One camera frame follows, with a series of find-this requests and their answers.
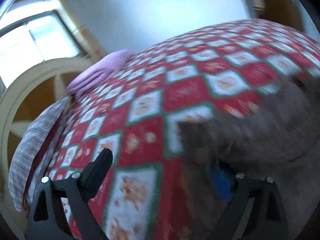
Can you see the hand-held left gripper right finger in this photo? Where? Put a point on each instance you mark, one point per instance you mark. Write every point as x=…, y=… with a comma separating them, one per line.
x=221, y=185

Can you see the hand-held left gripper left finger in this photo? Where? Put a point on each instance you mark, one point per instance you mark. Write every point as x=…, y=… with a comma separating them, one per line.
x=100, y=170

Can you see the brown knitted sweater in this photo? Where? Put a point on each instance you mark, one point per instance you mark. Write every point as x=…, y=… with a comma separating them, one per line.
x=262, y=135

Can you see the striped pillow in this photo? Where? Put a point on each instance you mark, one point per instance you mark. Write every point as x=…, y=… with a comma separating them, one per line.
x=32, y=140

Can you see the folded pink blanket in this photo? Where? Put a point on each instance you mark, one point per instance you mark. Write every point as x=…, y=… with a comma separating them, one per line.
x=100, y=72

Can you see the red checkered printed bed sheet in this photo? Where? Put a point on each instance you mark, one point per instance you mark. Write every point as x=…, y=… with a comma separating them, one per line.
x=187, y=92

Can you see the wooden arched headboard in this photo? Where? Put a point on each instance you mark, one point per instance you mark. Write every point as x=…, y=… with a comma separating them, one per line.
x=15, y=97

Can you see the narrow beige curtain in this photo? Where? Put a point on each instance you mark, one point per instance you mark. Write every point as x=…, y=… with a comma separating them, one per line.
x=82, y=37

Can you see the window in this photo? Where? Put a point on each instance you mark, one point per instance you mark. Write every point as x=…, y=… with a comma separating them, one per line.
x=37, y=42

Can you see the brown wooden door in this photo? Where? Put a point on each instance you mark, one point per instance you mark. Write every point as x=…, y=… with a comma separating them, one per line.
x=282, y=0

